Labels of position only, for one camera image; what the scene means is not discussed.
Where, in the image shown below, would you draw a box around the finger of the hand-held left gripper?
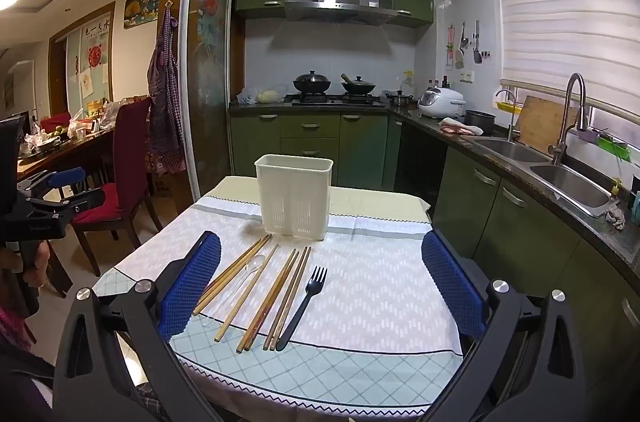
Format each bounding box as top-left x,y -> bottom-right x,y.
17,167 -> 87,199
29,187 -> 107,216

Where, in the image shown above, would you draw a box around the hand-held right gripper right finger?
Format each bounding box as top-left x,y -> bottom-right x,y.
421,231 -> 638,422

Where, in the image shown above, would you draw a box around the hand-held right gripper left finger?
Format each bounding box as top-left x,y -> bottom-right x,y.
52,231 -> 223,422

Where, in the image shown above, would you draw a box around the clear plastic spoon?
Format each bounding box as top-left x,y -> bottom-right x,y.
202,254 -> 267,328

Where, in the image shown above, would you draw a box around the dark wooden chopstick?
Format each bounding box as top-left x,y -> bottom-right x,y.
262,246 -> 308,351
270,246 -> 312,351

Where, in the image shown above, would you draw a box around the black plastic fork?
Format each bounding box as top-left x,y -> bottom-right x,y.
275,265 -> 328,352

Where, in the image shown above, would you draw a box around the white plastic utensil basket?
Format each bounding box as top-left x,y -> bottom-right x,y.
254,155 -> 335,240

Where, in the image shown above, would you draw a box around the person's left forearm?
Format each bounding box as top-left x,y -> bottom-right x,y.
0,302 -> 32,344

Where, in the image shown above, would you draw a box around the person's left hand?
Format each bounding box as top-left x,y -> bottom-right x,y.
0,245 -> 52,290

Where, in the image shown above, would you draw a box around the wooden dining table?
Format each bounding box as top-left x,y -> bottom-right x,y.
17,129 -> 117,183

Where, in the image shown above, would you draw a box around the red chair back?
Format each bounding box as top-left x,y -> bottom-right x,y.
40,112 -> 73,134

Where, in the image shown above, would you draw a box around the pile of bags and groceries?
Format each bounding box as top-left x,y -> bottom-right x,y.
22,98 -> 133,153

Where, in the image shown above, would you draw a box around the red cushioned wooden chair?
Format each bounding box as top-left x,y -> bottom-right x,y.
70,96 -> 162,277

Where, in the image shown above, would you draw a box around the green sink base cabinets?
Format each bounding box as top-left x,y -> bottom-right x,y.
432,142 -> 640,353

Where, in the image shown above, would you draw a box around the plaid apron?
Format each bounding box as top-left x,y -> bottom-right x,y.
145,5 -> 187,175

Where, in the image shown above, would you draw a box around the wooden framed glass door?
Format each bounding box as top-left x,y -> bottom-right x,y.
48,1 -> 117,119

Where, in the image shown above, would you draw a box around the pink dish cloth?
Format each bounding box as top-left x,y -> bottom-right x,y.
439,117 -> 485,137

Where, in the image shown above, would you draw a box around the steel double sink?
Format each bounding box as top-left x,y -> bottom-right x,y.
470,136 -> 618,219

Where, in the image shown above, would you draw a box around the black cooking pot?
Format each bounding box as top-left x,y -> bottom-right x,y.
464,109 -> 497,137

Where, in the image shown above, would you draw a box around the person's dark clothing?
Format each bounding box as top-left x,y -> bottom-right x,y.
0,333 -> 57,422

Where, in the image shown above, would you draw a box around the white rice cooker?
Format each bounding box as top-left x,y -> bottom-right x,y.
418,86 -> 467,119

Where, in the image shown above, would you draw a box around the small steel faucet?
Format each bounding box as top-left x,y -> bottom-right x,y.
495,90 -> 517,142

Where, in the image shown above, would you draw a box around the wooden cutting board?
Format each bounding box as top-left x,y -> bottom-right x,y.
515,96 -> 578,158

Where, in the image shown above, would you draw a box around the printed sliding glass door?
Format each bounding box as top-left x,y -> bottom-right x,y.
180,0 -> 246,203

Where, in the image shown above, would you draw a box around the clear plastic bag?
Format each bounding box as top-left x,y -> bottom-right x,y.
237,85 -> 288,106

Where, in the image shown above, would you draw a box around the tall steel faucet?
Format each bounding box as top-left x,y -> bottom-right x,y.
548,73 -> 591,165

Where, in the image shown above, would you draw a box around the green drain basket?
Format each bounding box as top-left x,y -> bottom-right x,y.
597,135 -> 631,160

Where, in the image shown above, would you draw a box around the gas stove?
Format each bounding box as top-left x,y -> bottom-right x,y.
285,94 -> 388,107

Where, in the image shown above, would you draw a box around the pink and green hanging tool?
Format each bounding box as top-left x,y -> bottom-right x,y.
446,24 -> 466,70

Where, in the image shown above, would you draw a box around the black wok with lid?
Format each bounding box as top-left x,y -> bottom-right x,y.
293,71 -> 332,94

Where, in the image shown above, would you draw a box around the white window blind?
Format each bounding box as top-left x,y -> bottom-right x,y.
484,0 -> 640,113

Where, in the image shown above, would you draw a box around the framed wall picture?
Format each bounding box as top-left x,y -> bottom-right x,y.
123,0 -> 162,29

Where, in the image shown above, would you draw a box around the black wok with wooden handle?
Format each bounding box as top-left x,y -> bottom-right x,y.
341,74 -> 377,96

